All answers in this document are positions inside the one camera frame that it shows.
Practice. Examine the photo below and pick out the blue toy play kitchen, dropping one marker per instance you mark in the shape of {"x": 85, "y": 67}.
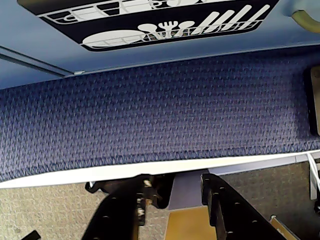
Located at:
{"x": 50, "y": 55}

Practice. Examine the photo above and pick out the beige board dark edge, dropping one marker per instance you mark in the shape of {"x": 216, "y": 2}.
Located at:
{"x": 315, "y": 100}

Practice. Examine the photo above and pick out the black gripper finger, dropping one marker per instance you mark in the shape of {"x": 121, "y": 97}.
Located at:
{"x": 237, "y": 220}
{"x": 120, "y": 212}

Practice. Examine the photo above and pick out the gray table leg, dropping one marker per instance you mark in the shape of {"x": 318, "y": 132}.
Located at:
{"x": 186, "y": 195}

